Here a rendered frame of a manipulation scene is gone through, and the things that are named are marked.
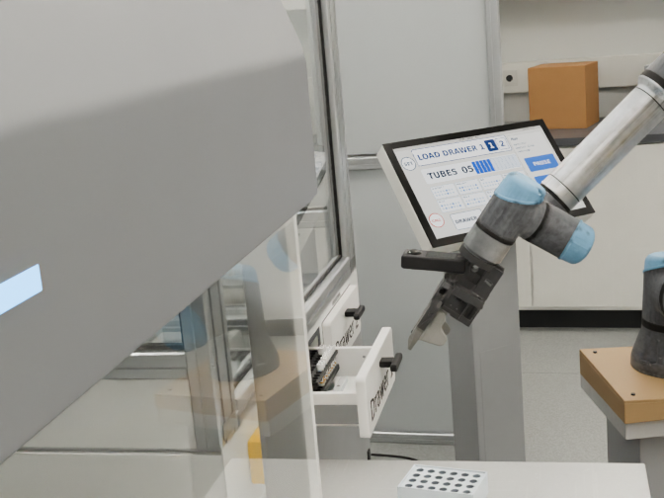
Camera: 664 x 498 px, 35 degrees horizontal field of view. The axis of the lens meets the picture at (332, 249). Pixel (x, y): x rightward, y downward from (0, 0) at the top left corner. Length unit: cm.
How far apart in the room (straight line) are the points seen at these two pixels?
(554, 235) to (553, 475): 40
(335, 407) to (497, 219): 43
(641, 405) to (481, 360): 89
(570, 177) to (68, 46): 146
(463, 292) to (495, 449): 116
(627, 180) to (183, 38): 411
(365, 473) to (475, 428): 108
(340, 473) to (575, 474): 39
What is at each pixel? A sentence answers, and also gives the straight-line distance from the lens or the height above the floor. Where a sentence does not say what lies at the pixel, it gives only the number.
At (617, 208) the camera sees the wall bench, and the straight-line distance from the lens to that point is 477.
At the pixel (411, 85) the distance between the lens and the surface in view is 348.
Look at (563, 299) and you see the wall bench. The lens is 488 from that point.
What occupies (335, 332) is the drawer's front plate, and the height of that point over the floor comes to 90.
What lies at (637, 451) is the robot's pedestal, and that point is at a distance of 210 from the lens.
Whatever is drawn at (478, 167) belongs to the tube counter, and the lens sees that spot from 271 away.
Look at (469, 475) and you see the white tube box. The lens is 171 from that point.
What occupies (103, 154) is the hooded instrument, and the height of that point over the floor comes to 147.
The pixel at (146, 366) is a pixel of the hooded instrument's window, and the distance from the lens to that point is 64.
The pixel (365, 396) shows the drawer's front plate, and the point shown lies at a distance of 178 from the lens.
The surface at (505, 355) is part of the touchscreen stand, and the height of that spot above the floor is 59.
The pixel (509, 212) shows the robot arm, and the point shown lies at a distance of 177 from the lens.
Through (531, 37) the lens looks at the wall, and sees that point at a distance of 541.
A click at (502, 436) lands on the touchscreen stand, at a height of 37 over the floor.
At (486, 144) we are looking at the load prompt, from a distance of 277.
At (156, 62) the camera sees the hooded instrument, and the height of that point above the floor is 152.
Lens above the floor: 154
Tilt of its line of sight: 13 degrees down
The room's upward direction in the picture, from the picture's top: 5 degrees counter-clockwise
